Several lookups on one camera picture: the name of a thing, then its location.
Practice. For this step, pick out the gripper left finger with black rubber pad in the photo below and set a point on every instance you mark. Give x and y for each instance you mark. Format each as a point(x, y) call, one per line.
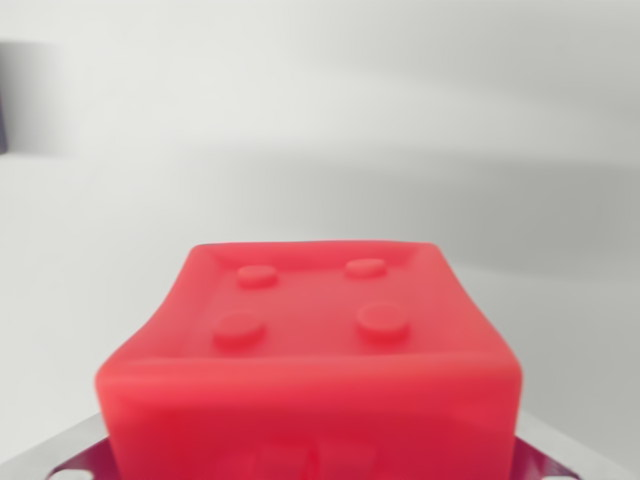
point(87, 457)

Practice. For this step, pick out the red plastic cube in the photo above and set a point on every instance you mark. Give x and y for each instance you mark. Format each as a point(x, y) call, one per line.
point(310, 380)

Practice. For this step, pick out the gripper right finger with black rubber pad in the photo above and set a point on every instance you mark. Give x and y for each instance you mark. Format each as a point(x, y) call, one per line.
point(537, 462)

